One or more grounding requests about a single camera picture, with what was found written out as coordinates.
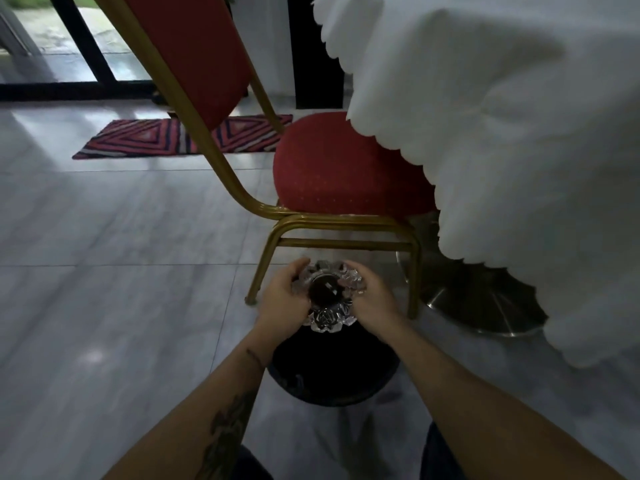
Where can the person's left hand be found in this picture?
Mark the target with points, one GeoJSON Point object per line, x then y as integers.
{"type": "Point", "coordinates": [280, 299]}

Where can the person's right hand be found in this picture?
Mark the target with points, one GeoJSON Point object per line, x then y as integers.
{"type": "Point", "coordinates": [372, 299]}

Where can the person's left thumb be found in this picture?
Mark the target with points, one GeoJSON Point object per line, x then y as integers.
{"type": "Point", "coordinates": [296, 269]}

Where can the person's right thumb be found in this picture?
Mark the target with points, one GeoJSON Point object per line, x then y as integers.
{"type": "Point", "coordinates": [356, 271]}

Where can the clear glass ashtray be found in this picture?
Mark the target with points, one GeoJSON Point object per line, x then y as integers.
{"type": "Point", "coordinates": [331, 294]}

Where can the person's right forearm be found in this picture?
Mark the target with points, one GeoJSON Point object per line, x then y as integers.
{"type": "Point", "coordinates": [480, 399]}

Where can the person's left forearm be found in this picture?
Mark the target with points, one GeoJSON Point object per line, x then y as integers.
{"type": "Point", "coordinates": [200, 409]}

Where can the black waste bin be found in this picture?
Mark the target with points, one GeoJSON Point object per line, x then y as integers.
{"type": "Point", "coordinates": [334, 367]}

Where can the steel table base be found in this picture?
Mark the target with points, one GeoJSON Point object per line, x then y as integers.
{"type": "Point", "coordinates": [475, 294]}

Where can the striped red patterned rug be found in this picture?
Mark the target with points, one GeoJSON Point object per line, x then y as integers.
{"type": "Point", "coordinates": [175, 137]}

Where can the person's dark trousers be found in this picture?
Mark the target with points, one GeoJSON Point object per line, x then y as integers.
{"type": "Point", "coordinates": [350, 459]}

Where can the white scalloped tablecloth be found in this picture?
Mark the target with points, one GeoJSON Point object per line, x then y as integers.
{"type": "Point", "coordinates": [500, 144]}

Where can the red banquet chair gold frame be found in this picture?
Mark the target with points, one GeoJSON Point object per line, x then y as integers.
{"type": "Point", "coordinates": [280, 144]}

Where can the black door frame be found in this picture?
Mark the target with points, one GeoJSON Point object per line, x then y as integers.
{"type": "Point", "coordinates": [100, 49]}

